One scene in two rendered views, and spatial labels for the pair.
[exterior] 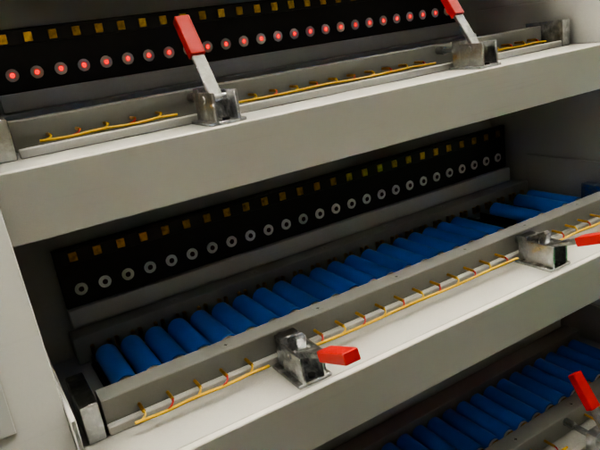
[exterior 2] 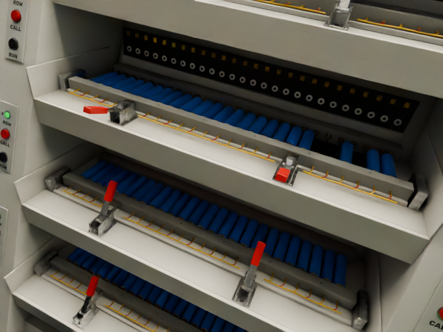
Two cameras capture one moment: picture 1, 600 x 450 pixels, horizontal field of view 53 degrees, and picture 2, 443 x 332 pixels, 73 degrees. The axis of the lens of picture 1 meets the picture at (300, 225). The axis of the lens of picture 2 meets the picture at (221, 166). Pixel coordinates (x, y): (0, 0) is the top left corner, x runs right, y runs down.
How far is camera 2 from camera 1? 46 cm
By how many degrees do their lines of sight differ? 44
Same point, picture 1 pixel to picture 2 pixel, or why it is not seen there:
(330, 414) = (114, 140)
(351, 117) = (201, 14)
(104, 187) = not seen: outside the picture
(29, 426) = (26, 63)
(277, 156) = (155, 16)
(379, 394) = (138, 151)
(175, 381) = (91, 90)
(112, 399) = (71, 80)
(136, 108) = not seen: outside the picture
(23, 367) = (31, 43)
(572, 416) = (263, 265)
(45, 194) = not seen: outside the picture
